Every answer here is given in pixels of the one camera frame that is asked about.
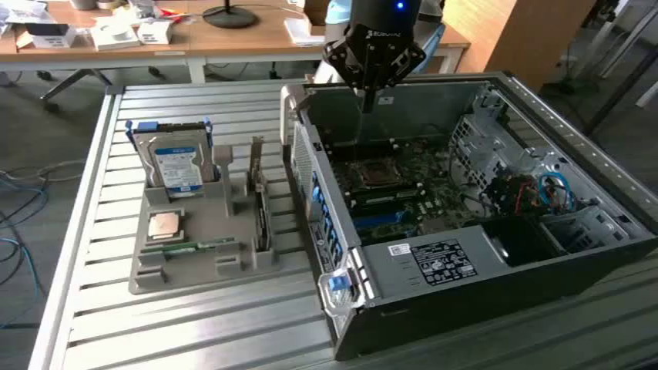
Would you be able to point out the white box black top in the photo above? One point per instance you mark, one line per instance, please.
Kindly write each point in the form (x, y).
(48, 38)

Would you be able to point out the large white box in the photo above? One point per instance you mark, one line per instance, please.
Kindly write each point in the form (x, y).
(115, 36)

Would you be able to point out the black plastic shroud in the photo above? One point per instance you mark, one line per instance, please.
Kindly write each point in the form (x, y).
(525, 239)

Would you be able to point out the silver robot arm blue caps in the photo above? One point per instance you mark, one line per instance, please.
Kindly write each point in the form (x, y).
(336, 11)

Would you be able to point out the CPU socket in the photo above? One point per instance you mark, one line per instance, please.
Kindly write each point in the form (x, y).
(375, 173)

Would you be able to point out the CPU chip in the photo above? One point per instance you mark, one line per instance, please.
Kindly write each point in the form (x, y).
(163, 225)

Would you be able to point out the wooden cabinet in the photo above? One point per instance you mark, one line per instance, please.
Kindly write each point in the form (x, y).
(539, 38)

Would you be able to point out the white paper stack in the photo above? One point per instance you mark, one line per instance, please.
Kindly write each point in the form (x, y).
(303, 32)

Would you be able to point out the hard disk in blue caddy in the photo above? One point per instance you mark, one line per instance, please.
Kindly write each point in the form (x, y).
(175, 162)

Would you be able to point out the blue expansion slot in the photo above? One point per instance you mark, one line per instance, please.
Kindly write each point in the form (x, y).
(381, 220)

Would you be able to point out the green motherboard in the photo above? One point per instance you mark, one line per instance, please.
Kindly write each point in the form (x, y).
(447, 192)

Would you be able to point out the wooden desk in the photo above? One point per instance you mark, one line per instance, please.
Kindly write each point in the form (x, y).
(231, 42)

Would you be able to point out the grey power supply unit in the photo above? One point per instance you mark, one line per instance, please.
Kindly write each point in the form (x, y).
(390, 270)

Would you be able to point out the open black PC case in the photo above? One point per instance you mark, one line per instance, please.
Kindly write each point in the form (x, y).
(462, 316)

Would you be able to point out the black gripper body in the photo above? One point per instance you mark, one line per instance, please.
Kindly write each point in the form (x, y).
(386, 23)

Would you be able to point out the blue case latch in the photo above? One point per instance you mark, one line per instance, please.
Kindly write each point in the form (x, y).
(340, 283)

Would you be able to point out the green graphics card black cooler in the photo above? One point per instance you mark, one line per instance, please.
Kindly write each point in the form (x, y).
(262, 216)

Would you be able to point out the grey parts rack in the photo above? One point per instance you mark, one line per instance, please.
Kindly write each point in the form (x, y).
(206, 262)

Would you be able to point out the small white box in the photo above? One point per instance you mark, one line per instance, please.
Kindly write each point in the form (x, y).
(154, 32)

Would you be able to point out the black lamp base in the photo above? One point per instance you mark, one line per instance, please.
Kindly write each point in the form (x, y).
(228, 17)

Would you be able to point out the green RAM stick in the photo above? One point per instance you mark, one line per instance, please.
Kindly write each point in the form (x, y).
(180, 247)

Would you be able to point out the metal disk bay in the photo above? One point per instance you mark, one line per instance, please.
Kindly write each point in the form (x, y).
(591, 227)

